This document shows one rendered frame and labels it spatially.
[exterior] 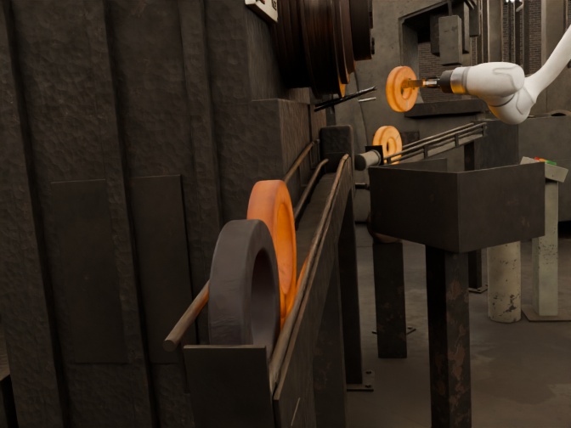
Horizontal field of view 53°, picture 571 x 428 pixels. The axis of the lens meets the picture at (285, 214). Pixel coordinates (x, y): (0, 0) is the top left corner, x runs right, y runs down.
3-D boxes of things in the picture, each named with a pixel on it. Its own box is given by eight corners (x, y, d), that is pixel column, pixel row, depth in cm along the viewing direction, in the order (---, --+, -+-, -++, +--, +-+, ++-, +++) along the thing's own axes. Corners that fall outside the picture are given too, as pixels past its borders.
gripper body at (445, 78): (449, 93, 186) (423, 94, 192) (461, 92, 192) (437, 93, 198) (449, 70, 184) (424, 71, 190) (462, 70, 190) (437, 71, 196)
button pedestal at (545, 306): (530, 324, 218) (529, 161, 208) (517, 304, 241) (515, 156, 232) (576, 323, 215) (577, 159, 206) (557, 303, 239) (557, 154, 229)
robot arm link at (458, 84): (478, 94, 188) (461, 95, 192) (479, 66, 186) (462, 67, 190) (465, 95, 182) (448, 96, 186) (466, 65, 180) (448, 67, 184)
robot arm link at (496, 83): (461, 87, 179) (477, 108, 188) (511, 85, 168) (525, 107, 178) (470, 57, 181) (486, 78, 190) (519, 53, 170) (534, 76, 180)
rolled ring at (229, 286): (271, 196, 65) (242, 198, 66) (233, 258, 48) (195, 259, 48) (286, 340, 71) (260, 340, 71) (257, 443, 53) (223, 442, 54)
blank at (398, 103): (383, 69, 196) (392, 68, 194) (409, 64, 206) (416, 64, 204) (387, 115, 200) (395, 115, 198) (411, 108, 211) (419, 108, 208)
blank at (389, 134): (382, 177, 212) (391, 177, 210) (367, 145, 203) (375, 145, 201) (398, 149, 220) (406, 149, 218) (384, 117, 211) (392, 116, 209)
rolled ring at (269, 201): (300, 274, 89) (279, 275, 89) (287, 160, 82) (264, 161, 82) (284, 347, 72) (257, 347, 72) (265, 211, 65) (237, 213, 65)
